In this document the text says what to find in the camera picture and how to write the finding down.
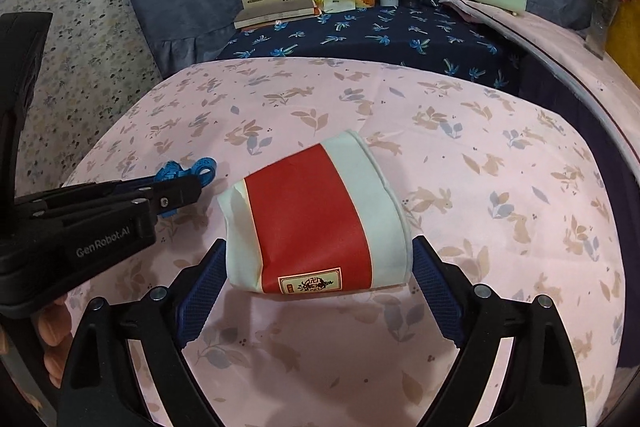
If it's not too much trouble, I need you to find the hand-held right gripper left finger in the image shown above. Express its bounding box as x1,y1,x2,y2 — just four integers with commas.
56,237,229,427

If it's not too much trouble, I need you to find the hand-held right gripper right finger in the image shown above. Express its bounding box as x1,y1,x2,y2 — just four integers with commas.
411,236,587,427

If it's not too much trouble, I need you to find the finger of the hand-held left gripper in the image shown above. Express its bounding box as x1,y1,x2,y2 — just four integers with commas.
15,176,203,219

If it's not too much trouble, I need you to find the blue measuring tape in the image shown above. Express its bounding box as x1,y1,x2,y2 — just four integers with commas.
154,156,217,188

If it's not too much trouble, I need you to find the red and white paper cup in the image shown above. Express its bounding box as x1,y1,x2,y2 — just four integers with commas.
217,130,415,303

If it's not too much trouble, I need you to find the person's left hand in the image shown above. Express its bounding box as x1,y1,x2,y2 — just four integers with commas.
0,294,71,380

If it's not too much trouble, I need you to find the pink rabbit print tablecloth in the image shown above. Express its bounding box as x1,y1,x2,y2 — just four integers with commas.
65,57,626,427

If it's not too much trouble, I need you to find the navy leaf print cloth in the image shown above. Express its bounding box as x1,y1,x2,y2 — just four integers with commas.
215,4,521,92

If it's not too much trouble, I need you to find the pink ledge cloth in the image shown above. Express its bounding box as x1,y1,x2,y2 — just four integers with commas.
440,0,640,168

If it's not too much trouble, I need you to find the yellow backdrop cloth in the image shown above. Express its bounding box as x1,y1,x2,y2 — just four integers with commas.
605,2,640,55

